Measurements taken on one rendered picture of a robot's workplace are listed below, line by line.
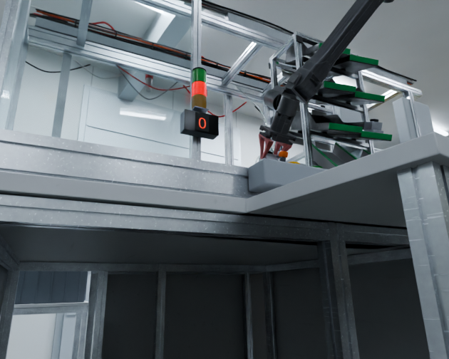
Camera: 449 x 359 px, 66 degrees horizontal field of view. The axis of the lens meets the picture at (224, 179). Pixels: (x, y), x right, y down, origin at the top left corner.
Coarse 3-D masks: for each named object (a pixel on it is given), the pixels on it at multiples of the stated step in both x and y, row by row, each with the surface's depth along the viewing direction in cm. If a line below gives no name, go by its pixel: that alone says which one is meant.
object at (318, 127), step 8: (296, 112) 138; (296, 120) 137; (312, 120) 126; (320, 120) 144; (328, 120) 139; (336, 120) 133; (296, 128) 137; (312, 128) 125; (320, 128) 120; (328, 128) 115; (336, 128) 116; (344, 128) 117; (352, 128) 117; (360, 128) 118
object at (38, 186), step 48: (0, 192) 52; (48, 192) 53; (96, 192) 57; (144, 192) 60; (192, 192) 64; (48, 240) 100; (96, 240) 102; (144, 240) 104; (192, 240) 106; (240, 240) 108
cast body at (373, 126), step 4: (372, 120) 125; (376, 120) 125; (364, 124) 128; (368, 124) 126; (372, 124) 124; (376, 124) 125; (380, 124) 125; (364, 128) 128; (368, 128) 126; (372, 128) 124; (376, 128) 125; (380, 128) 125; (380, 132) 124
